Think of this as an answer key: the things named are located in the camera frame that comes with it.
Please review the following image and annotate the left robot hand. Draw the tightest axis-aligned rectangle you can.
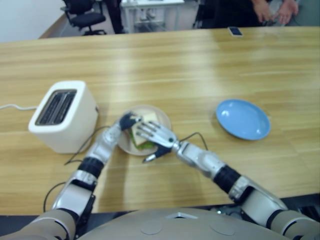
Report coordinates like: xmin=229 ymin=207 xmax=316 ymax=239
xmin=119 ymin=111 xmax=143 ymax=131

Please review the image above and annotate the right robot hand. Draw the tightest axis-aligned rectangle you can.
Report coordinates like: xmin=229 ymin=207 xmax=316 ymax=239
xmin=136 ymin=120 xmax=179 ymax=164

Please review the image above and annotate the bread slice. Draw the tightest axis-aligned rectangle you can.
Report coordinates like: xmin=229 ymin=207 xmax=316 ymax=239
xmin=129 ymin=111 xmax=159 ymax=147

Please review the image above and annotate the green lettuce leaf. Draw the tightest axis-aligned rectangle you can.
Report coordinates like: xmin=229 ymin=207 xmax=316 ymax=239
xmin=128 ymin=131 xmax=156 ymax=151

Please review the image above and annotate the beige plate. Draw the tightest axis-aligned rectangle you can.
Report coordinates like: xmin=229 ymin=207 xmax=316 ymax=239
xmin=113 ymin=104 xmax=173 ymax=157

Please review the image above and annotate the cream toaster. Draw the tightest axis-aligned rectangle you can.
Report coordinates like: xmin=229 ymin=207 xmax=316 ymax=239
xmin=27 ymin=80 xmax=100 ymax=154

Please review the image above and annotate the blue plate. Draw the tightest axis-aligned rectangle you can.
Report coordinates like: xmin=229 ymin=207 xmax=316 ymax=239
xmin=215 ymin=98 xmax=272 ymax=141

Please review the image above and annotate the robot body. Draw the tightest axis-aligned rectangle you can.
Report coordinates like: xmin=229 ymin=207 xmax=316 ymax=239
xmin=74 ymin=208 xmax=292 ymax=240

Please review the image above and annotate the white rack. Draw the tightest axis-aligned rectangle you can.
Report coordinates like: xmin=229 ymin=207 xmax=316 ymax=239
xmin=119 ymin=0 xmax=185 ymax=34

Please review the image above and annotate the black office chair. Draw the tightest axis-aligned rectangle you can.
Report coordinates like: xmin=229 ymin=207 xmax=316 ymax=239
xmin=59 ymin=0 xmax=108 ymax=36

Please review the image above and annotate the white smartphone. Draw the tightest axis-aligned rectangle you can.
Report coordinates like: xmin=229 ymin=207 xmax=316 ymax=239
xmin=227 ymin=26 xmax=244 ymax=38

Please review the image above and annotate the person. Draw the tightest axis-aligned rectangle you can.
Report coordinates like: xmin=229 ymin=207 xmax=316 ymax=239
xmin=251 ymin=0 xmax=300 ymax=26

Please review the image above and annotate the black cable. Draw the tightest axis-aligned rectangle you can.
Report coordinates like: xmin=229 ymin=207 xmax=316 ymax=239
xmin=42 ymin=124 xmax=113 ymax=213
xmin=178 ymin=131 xmax=209 ymax=151

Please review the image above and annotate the white cord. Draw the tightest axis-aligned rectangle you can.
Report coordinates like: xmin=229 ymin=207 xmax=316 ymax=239
xmin=0 ymin=103 xmax=38 ymax=112

